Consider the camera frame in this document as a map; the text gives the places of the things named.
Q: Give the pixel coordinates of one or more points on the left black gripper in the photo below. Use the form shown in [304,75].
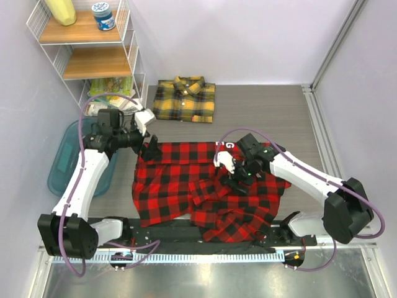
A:
[152,150]

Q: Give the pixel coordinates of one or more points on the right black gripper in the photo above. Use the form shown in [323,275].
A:
[234,184]

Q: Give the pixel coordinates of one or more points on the red black plaid shirt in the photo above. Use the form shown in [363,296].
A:
[184,180]

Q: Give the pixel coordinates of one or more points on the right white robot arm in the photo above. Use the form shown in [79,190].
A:
[345,209]

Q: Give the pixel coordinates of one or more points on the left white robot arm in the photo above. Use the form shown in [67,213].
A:
[66,230]

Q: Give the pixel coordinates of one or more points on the stack of books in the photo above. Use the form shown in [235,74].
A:
[119,85]

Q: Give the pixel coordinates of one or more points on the folded yellow plaid shirt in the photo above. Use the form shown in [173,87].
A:
[185,99]

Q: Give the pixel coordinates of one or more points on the teal plastic bin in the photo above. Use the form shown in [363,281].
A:
[65,163]

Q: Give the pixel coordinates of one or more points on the blue white jar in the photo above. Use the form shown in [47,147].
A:
[103,16]

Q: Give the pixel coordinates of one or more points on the yellow bottle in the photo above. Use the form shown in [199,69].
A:
[63,11]

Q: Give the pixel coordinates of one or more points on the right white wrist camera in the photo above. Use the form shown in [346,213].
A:
[225,159]

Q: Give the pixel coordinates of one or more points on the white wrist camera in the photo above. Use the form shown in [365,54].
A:
[142,119]
[225,159]

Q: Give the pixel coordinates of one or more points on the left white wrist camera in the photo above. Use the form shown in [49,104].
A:
[142,119]

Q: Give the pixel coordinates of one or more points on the white slotted cable duct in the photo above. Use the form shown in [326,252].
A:
[119,257]

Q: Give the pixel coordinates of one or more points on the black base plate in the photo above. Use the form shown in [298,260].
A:
[181,237]

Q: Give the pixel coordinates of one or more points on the white wire wooden shelf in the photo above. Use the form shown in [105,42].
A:
[81,52]

